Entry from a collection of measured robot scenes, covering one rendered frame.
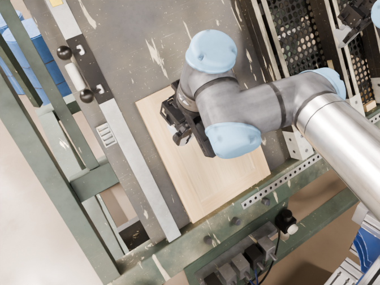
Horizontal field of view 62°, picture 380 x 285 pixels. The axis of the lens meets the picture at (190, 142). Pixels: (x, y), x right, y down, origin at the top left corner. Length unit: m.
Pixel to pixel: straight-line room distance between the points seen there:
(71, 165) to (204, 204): 0.78
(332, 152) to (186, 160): 0.75
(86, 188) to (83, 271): 1.24
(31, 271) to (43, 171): 1.53
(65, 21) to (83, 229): 0.62
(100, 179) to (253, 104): 0.73
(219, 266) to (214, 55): 0.93
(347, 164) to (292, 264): 1.71
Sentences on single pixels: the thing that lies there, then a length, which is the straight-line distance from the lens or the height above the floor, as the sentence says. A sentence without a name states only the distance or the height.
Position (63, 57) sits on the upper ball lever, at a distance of 0.88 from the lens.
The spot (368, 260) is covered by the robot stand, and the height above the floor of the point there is 0.90.
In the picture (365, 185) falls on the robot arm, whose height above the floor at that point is 1.61.
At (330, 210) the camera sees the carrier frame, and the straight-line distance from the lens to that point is 2.10.
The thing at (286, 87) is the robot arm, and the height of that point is 1.62.
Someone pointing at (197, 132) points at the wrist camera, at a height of 1.48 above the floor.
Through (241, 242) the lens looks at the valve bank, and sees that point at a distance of 1.31.
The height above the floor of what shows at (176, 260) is 0.84.
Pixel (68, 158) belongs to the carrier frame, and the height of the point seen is 0.79.
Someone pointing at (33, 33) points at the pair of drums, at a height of 0.76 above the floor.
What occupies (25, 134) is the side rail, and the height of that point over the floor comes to 1.37.
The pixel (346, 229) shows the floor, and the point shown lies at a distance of 2.27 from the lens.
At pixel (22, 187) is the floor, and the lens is 2.96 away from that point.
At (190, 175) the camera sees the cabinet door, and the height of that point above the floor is 1.04.
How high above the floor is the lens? 1.92
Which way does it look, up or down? 45 degrees down
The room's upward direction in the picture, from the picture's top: 11 degrees counter-clockwise
